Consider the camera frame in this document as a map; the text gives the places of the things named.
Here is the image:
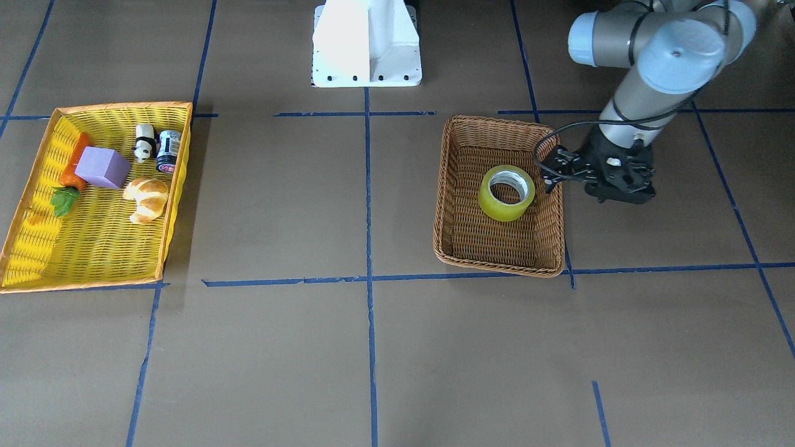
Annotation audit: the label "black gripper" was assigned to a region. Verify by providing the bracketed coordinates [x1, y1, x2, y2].
[579, 127, 656, 204]

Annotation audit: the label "yellow tape roll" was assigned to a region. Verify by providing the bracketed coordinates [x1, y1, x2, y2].
[478, 165, 536, 222]

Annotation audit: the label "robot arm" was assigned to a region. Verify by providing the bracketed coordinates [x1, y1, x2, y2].
[568, 1, 758, 204]

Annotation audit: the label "brown wicker basket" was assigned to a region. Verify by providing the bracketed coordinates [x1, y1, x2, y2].
[432, 114, 566, 278]

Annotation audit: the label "yellow woven plastic basket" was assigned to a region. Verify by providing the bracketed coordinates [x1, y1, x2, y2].
[2, 101, 193, 292]

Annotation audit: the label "small printed can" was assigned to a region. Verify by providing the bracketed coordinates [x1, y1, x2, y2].
[155, 129, 182, 174]

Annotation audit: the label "toy croissant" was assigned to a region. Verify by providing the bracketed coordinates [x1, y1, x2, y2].
[122, 176, 170, 224]

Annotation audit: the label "toy panda figure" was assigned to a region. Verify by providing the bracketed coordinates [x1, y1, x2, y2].
[134, 124, 157, 164]

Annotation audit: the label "purple foam cube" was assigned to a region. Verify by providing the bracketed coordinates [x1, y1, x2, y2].
[75, 145, 132, 189]

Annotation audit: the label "toy orange carrot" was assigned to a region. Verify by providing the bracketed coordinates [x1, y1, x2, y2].
[50, 132, 91, 218]

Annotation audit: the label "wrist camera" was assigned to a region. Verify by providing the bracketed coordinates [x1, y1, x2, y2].
[540, 145, 588, 194]

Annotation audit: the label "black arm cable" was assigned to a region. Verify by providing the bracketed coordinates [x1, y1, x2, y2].
[533, 121, 684, 181]

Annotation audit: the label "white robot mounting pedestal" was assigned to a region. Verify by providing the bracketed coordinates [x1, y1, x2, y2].
[311, 1, 423, 88]

